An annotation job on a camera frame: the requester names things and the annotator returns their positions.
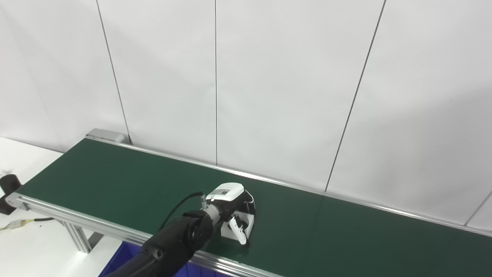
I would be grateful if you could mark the blue plastic bin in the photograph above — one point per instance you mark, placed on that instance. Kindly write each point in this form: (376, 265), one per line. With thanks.
(119, 263)

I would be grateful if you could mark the green conveyor belt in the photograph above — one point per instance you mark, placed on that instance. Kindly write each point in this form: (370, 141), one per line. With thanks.
(346, 238)
(84, 221)

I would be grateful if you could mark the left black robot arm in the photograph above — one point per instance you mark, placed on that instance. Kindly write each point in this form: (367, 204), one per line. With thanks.
(173, 242)

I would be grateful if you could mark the aluminium conveyor leg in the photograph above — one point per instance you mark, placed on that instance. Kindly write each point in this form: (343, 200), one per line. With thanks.
(78, 238)

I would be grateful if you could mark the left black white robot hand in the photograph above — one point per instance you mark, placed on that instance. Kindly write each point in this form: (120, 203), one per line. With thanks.
(226, 194)

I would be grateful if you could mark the black conveyor motor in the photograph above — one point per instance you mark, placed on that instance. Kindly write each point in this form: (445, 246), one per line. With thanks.
(8, 184)

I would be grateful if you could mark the white square part round hole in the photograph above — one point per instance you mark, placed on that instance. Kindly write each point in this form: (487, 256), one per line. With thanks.
(250, 227)

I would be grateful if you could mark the grey conveyor end cap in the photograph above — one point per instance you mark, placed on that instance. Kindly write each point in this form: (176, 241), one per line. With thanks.
(105, 135)

